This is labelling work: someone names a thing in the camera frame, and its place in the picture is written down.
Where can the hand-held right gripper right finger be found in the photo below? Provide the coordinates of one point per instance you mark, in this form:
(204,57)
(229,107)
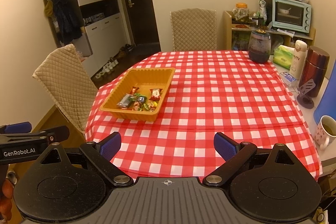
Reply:
(225,146)

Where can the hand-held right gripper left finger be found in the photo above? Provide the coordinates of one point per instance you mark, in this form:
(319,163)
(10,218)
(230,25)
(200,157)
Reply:
(111,145)

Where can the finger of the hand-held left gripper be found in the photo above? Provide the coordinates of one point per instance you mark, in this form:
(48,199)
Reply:
(18,127)
(59,133)

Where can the dark clear-edged snack packet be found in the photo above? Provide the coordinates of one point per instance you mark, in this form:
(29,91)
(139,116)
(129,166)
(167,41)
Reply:
(124,102)

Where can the red yellow snack packet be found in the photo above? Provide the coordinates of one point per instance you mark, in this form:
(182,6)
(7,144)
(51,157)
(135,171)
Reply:
(152,106)

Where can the large red snack packet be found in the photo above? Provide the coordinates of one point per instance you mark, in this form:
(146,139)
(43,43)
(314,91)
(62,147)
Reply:
(156,94)

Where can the yellow plastic tray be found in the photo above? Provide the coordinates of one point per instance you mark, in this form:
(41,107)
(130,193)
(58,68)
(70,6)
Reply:
(147,77)

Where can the person's left hand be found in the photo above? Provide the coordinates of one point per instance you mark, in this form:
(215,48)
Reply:
(7,190)

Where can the red checkered tablecloth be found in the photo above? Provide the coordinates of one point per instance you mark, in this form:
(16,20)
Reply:
(210,98)

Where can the quilted beige chair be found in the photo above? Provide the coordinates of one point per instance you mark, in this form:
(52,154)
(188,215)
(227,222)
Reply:
(194,29)
(65,77)

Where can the row of shoes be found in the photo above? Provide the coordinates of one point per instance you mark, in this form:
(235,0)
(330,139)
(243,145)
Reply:
(106,69)

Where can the grey phone stand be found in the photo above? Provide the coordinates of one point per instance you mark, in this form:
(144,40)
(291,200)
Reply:
(305,102)

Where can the blue white box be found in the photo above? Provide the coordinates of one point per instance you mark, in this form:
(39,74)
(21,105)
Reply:
(288,78)

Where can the white patterned mug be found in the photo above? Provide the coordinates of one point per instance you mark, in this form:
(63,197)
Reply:
(321,134)

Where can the glass jar dark liquid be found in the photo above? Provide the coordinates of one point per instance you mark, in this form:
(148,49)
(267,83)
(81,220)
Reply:
(259,45)

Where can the green tissue pack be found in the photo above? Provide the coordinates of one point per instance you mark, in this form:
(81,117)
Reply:
(283,56)

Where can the white insulated bottle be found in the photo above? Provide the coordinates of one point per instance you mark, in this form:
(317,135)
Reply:
(298,61)

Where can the blue thermos flask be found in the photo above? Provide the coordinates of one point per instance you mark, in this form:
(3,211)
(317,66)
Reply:
(328,98)

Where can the dark hanging coat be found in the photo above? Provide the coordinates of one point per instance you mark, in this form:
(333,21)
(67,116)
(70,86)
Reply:
(65,19)

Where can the wooden shelf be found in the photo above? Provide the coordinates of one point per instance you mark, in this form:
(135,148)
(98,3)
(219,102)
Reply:
(227,29)

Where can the brown metal thermos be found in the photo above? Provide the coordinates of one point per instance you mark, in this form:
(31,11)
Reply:
(313,66)

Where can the brown hanging bag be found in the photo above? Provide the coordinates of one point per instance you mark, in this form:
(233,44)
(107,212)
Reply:
(48,8)

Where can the plastic jar orange lid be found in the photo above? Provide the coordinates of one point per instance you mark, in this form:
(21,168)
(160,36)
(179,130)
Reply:
(240,12)

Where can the green foil bag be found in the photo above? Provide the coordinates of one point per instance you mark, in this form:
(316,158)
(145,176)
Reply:
(262,10)

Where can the white bowl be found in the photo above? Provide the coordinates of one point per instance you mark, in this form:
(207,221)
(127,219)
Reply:
(283,11)

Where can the teal toaster oven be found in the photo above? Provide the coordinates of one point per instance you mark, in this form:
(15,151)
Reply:
(307,16)

